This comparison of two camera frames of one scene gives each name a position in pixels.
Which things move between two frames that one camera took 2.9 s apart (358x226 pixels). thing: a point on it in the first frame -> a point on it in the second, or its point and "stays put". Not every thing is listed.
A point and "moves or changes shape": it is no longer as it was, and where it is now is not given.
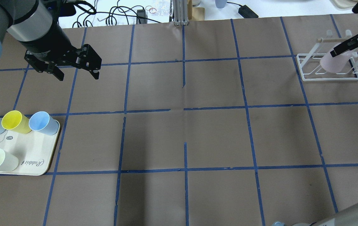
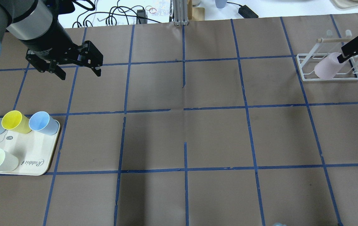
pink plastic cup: x=338 y=63 moves or changes shape
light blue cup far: x=41 y=121 stays put
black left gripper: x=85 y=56 stays put
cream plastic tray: x=34 y=151 stays put
